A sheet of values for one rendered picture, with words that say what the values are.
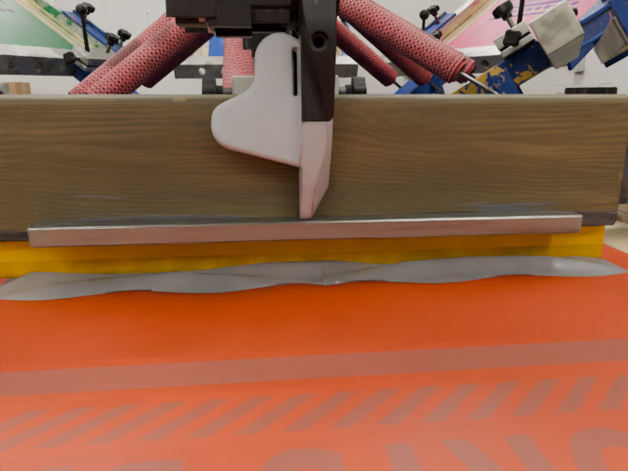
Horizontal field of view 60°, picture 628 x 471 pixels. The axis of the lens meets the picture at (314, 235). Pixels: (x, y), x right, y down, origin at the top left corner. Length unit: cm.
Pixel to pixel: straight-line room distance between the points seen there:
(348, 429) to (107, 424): 8
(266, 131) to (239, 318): 9
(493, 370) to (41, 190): 23
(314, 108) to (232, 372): 13
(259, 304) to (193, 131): 10
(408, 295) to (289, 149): 10
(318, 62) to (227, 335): 13
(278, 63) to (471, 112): 11
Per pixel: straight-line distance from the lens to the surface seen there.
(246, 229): 29
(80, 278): 33
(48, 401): 22
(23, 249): 34
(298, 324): 25
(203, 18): 28
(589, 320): 28
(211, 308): 28
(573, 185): 35
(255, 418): 19
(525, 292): 31
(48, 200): 32
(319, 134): 27
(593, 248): 38
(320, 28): 26
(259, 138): 27
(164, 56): 104
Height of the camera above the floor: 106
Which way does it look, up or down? 15 degrees down
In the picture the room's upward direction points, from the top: 1 degrees counter-clockwise
